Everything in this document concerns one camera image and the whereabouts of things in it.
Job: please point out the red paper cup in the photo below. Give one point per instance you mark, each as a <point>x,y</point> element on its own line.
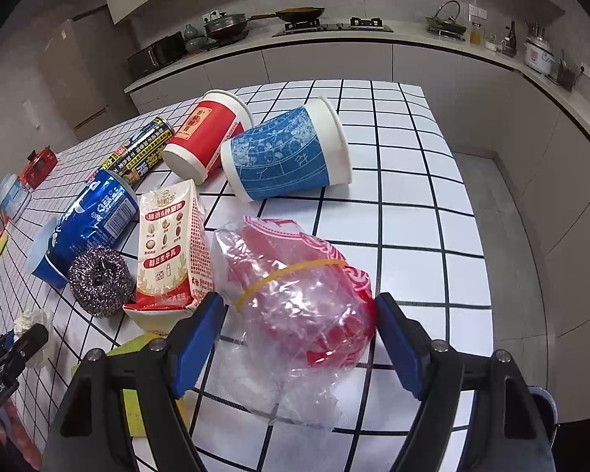
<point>201,132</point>

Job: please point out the black utensil holder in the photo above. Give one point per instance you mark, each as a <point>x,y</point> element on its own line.
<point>565,76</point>

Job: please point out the black gas stove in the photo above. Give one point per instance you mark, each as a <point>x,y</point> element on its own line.
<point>334,26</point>

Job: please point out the yellow sponge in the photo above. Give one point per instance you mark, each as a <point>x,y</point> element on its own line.
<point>1,246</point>

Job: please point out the white tissue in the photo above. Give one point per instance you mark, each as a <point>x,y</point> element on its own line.
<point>32,315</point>

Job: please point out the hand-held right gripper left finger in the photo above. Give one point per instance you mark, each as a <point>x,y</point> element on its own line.
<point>196,349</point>

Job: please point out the yellow liquid bottle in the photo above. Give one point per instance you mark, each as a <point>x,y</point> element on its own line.
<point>475,37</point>

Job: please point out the white wall outlet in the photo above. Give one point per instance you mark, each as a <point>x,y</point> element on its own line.
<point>588,73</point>
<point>477,12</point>
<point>211,15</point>

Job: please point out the black countertop oven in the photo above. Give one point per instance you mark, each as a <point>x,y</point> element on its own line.
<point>157,54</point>

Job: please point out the clear container blue lid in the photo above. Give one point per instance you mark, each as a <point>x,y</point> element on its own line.
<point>12,196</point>

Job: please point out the clear plastic bag red contents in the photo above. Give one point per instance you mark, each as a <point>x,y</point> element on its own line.
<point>295,305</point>

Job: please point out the lidded frying pan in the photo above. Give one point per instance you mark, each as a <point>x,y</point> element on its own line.
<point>226,23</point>

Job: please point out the white rice cooker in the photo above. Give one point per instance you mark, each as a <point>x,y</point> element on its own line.
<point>539,56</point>

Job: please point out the dark glass bottle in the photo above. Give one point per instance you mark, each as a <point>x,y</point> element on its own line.
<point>510,39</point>

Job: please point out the kitchen counter with cabinets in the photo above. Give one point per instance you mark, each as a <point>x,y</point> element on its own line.
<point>324,61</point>

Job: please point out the blue paper cup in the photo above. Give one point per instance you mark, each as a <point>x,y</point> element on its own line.
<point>280,152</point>

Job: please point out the red white milk carton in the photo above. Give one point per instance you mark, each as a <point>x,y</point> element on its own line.
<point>169,246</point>

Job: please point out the green teapot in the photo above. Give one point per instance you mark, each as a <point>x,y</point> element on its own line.
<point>194,39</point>

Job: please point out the small red box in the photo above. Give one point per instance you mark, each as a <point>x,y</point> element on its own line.
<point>37,167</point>

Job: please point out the yellow rubber band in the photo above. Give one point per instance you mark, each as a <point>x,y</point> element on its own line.
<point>275,275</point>

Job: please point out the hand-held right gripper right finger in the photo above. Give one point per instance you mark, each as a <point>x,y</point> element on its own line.
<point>398,344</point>

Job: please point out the blue soda can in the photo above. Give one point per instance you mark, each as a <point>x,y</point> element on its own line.
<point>88,221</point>

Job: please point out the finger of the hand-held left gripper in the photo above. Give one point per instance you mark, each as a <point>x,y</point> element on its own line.
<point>32,341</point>

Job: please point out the steel wool scrubber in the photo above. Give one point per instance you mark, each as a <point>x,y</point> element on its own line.
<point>101,280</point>

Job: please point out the grey refrigerator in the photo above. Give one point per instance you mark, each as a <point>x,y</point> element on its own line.
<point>73,69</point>

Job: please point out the black yellow spray can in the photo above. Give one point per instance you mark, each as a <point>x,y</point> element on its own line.
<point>137,155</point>

